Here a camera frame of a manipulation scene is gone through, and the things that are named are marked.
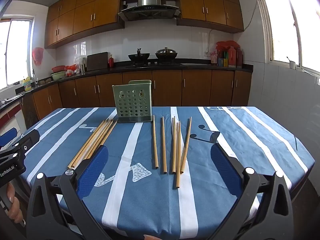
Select white wall cable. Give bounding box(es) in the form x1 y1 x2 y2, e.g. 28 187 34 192
207 5 258 53

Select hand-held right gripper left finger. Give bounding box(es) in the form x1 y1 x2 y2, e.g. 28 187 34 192
26 144 110 240

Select wooden cabinets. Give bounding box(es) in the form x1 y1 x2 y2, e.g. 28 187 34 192
21 69 252 120
44 0 244 49

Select dark pot with lid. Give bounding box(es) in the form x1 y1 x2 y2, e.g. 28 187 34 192
155 47 178 61

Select wooden lower cabinets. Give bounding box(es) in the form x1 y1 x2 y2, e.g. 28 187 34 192
21 69 252 120

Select green perforated chopstick holder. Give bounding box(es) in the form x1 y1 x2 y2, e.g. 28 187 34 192
112 80 153 123

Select black wok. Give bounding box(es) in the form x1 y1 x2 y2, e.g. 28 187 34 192
128 47 150 64

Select black kitchen countertop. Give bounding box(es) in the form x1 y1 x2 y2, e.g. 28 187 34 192
0 61 253 110

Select dark wooden cutting board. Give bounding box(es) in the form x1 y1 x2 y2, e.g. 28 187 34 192
86 52 109 72

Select red hanging plastic bag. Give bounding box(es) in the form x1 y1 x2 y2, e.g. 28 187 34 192
32 47 43 67

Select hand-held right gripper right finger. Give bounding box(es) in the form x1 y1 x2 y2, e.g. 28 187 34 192
210 143 294 240

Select black gas stove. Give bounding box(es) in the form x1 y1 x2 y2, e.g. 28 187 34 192
125 61 184 68

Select white plastic bag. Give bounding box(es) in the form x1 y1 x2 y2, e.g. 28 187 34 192
74 55 87 68

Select person's left hand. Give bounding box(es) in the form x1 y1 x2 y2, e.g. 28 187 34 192
6 182 27 227

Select blue white striped tablecloth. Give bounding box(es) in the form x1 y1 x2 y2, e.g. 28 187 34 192
19 106 315 240

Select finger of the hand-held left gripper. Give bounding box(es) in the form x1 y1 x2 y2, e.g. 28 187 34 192
0 127 18 147
14 129 41 157

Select bundle of wooden chopsticks left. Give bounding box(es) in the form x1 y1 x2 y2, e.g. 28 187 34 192
67 120 106 169

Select wooden upper cabinets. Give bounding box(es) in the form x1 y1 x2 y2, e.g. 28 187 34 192
44 0 244 49

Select large kitchen window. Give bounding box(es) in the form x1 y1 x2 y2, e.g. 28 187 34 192
255 0 320 78

